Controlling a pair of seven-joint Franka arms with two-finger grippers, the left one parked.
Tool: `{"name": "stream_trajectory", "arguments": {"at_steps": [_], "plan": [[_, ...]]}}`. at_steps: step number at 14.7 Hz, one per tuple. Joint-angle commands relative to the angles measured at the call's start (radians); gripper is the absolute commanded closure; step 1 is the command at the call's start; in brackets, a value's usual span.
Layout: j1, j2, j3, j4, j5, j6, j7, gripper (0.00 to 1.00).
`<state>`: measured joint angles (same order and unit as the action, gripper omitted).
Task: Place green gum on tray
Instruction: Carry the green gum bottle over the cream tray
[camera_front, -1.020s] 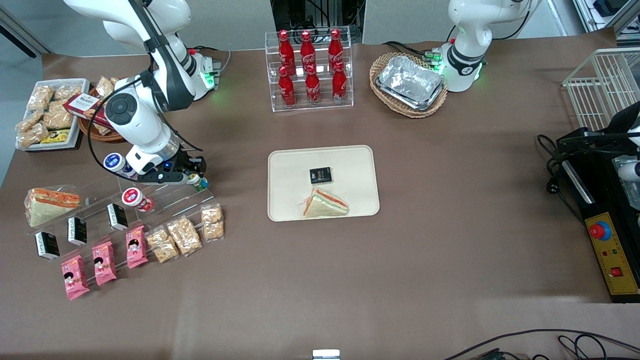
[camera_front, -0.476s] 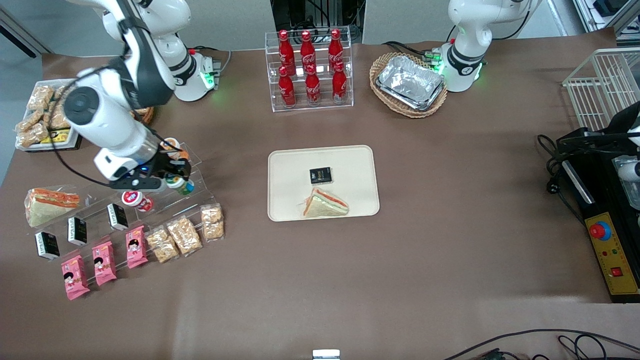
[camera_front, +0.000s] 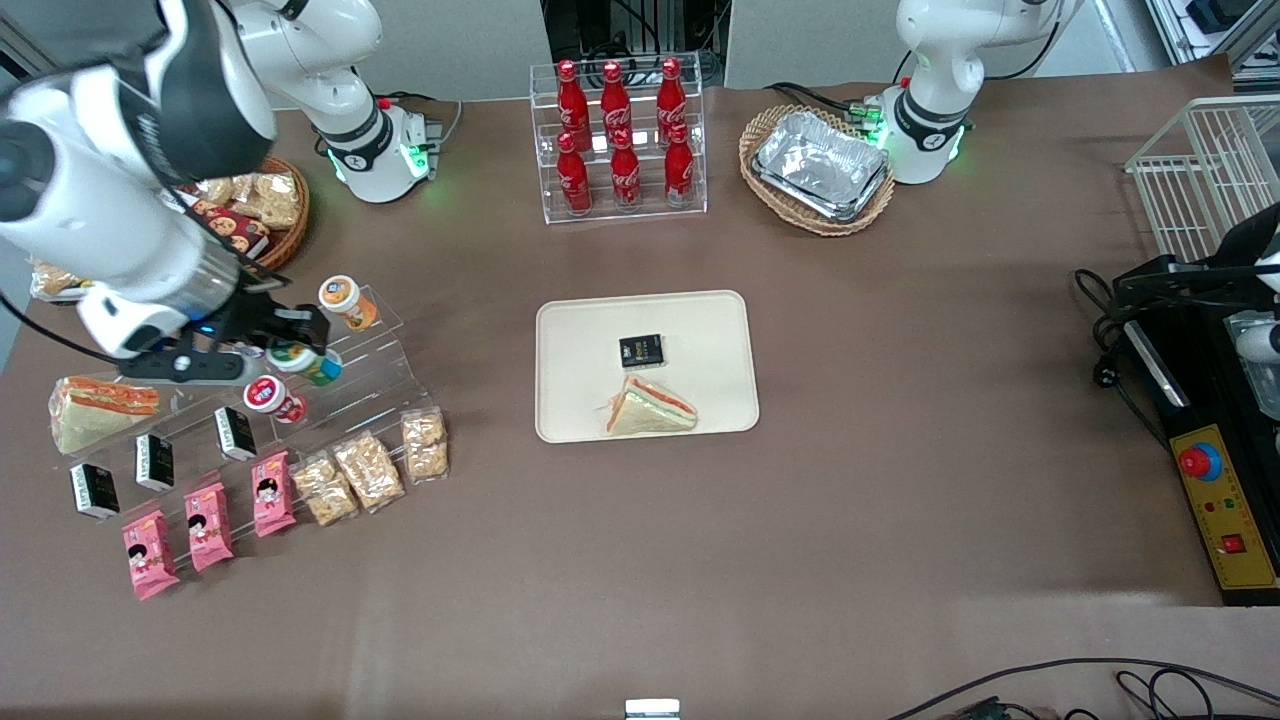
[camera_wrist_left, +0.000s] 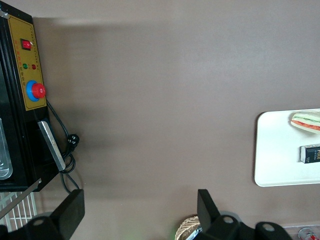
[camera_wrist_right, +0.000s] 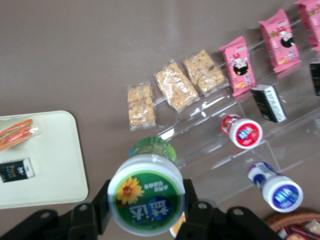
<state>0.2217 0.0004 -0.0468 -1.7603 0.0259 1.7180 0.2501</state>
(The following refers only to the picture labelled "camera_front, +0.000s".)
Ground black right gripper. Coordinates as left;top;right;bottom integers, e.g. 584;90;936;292
198;283;332;358

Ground green gum canister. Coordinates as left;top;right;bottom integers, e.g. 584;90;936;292
265;341;343;387

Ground red gum canister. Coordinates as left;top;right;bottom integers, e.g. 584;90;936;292
243;376;309;426

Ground orange gum canister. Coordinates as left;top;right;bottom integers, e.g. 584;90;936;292
318;275;380;332

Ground cream plastic tray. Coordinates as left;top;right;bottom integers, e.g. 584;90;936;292
535;290;761;444

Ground clear acrylic stepped shelf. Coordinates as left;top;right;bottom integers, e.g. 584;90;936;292
58;284;443;506

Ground wicker basket with snacks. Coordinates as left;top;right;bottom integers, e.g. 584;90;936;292
180;155;312;273

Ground dark red biscuit pack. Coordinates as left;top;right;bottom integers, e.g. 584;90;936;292
188;200;271;260

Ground beige cookie bag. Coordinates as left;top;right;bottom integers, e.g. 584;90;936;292
196;172;302;231

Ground clear cracker pack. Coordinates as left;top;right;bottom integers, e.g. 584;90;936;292
332;430;407;514
401;408;450;486
289;452;360;528

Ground pink snack pack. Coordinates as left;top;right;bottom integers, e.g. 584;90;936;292
184;482;237;574
251;450;299;539
121;510;182;602

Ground wrapped triangle sandwich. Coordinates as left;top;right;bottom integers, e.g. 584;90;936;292
49;375;161;457
603;375;699;437

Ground clear snack bag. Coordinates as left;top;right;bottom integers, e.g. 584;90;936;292
29;257;87;302

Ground red cola bottle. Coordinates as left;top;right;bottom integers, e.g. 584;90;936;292
556;59;589;151
600;61;633;149
610;128;643;212
656;57;688;141
664;122;696;208
556;132;593;216

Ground clear acrylic bottle rack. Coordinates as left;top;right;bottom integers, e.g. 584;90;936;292
529;52;708;226

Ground dark equipment behind table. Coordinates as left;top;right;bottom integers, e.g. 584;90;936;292
541;0;734;89

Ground wicker basket with foil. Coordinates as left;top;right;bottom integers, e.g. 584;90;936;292
739;104;897;238

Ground stacked foil containers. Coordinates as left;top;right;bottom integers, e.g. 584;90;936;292
751;110;892;223

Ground red emergency stop button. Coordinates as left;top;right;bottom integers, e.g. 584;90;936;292
1177;442;1224;482

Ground black sealing machine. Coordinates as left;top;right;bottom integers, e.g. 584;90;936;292
1113;200;1280;607

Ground yellow control panel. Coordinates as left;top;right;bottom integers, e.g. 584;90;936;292
1169;424;1279;591

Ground clear plastic container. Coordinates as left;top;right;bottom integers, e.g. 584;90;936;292
1226;310;1280;422

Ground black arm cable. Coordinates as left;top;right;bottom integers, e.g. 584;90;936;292
0;288;113;363

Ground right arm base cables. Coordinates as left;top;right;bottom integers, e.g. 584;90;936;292
376;91;465;151

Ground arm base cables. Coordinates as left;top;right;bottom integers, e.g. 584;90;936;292
768;78;886;126
376;91;465;151

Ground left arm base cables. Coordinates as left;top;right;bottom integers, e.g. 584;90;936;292
768;78;886;126

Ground black machine power cable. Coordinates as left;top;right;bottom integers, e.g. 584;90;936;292
1074;267;1173;453

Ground silver machine handle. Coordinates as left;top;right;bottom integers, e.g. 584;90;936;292
1124;320;1192;408

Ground white wire rack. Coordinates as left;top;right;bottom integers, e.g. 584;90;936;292
1124;95;1280;264

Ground black floor cables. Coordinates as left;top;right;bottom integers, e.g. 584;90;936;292
888;657;1280;720

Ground metal frame with equipment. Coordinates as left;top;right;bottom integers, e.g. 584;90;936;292
1148;0;1280;93

